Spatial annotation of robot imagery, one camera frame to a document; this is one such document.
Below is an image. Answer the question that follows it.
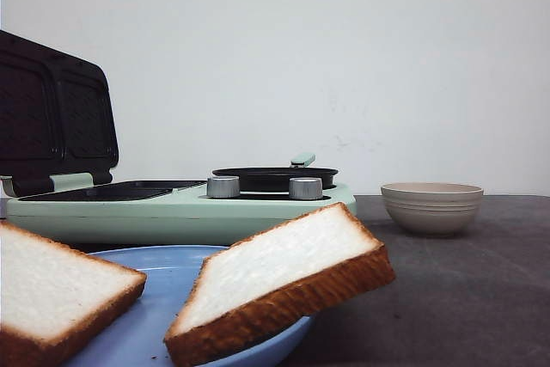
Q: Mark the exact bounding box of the mint green breakfast maker base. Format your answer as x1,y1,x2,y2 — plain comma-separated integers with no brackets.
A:
2,173,357,245

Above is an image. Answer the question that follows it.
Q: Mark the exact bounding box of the beige ribbed bowl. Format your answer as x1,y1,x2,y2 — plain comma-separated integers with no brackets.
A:
381,182,484,236

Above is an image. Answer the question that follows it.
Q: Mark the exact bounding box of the blue round plate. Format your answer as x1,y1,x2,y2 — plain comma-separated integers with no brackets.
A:
65,245,314,366

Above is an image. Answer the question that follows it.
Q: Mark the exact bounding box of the right silver control knob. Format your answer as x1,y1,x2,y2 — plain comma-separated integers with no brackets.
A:
289,177,323,200

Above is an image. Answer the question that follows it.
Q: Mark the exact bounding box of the small black frying pan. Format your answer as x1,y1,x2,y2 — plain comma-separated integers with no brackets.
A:
212,152,339,192

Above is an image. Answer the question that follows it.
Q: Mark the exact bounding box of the left silver control knob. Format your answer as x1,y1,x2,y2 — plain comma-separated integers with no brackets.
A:
206,175,241,199

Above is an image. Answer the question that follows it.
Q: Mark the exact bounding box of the white bread slice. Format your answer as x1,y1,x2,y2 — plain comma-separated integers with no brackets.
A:
1,223,147,366
164,203,395,366

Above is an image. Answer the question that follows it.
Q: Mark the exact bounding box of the silver control knob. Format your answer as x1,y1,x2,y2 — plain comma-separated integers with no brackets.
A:
206,175,241,199
289,177,323,200

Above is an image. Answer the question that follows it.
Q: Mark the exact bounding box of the breakfast maker hinged lid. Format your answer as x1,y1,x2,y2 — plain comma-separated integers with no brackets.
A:
1,32,119,197

